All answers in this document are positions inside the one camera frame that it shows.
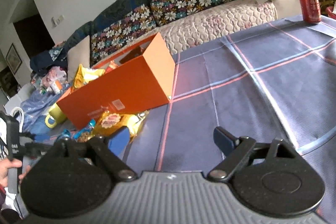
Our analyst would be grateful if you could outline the beige plain pillow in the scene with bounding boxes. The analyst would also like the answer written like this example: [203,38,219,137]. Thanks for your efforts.
[67,36,90,82]

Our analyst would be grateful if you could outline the white wall switch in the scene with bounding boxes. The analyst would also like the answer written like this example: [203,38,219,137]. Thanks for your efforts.
[51,15,65,28]

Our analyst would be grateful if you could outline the blue plaid tablecloth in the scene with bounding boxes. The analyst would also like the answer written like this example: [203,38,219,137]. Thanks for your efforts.
[15,13,336,224]

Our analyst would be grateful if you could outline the pink quilted sofa cover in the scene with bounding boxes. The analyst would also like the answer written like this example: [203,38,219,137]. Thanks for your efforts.
[142,0,277,55]

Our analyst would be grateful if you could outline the dark blue sofa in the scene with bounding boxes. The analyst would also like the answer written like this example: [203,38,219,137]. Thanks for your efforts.
[30,0,152,76]

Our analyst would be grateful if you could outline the blue cookie snack bag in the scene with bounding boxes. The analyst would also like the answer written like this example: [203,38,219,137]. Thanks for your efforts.
[56,118,97,144]

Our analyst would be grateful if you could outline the orange cardboard box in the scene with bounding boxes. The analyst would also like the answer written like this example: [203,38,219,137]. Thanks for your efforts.
[57,32,175,129]

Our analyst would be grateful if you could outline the yellow-green mug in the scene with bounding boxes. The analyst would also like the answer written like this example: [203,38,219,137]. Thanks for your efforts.
[45,103,67,128]

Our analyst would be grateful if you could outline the yellow chip bag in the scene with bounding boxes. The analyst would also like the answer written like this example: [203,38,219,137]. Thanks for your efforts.
[72,64,105,90]

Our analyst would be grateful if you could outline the left floral cushion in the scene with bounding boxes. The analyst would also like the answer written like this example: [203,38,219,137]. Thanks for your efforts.
[90,4,157,66]

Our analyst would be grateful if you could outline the red soda can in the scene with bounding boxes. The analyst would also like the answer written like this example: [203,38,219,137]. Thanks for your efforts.
[299,0,322,24]

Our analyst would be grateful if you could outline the person's left hand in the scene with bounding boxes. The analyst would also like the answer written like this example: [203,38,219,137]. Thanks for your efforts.
[0,158,31,188]

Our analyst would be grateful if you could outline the small framed wall picture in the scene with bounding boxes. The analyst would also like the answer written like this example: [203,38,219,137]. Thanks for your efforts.
[5,44,22,74]

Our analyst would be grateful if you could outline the yellow round-label snack bag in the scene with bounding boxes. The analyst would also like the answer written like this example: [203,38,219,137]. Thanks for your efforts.
[92,111,149,138]

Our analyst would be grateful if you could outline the blue striped bedding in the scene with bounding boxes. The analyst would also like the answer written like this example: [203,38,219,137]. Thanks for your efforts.
[5,84,74,142]

